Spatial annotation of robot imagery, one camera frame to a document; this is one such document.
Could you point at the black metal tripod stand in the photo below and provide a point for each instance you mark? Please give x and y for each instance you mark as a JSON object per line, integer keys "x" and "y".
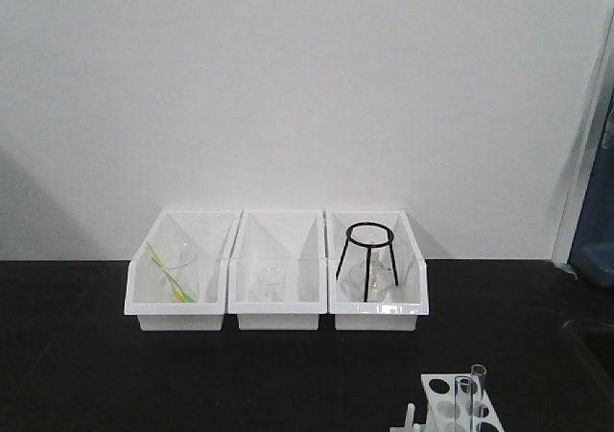
{"x": 368, "y": 259}

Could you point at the blue-grey pegboard drying rack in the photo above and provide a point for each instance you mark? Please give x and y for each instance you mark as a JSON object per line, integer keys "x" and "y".
{"x": 592, "y": 249}

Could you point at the black lab sink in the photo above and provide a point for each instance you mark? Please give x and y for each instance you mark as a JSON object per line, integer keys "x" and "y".
{"x": 589, "y": 387}

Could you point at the clear glass beaker left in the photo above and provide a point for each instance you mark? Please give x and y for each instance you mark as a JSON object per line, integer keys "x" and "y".
{"x": 181, "y": 259}

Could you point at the middle white storage bin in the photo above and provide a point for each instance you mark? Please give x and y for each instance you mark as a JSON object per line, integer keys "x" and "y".
{"x": 294, "y": 241}

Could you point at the clear glass test tube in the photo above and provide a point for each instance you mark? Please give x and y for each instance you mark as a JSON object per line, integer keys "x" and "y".
{"x": 463, "y": 403}

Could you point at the white test tube rack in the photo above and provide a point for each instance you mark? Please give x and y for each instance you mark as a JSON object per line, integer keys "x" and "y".
{"x": 440, "y": 394}

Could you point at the small clear glass beaker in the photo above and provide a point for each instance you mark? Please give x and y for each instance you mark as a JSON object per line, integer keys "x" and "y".
{"x": 271, "y": 283}

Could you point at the right white storage bin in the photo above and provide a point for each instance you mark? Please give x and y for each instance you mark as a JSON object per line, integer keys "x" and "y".
{"x": 377, "y": 275}

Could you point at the white storage bin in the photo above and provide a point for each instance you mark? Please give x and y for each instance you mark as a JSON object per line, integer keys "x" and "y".
{"x": 294, "y": 241}
{"x": 150, "y": 299}
{"x": 377, "y": 275}

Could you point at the yellow green plastic dropper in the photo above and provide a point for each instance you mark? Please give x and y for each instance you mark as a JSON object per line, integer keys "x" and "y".
{"x": 178, "y": 292}

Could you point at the clear glass flask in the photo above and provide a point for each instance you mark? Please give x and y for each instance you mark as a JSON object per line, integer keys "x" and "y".
{"x": 367, "y": 278}

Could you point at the left white storage bin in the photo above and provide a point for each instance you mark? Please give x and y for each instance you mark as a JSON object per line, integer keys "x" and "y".
{"x": 150, "y": 299}

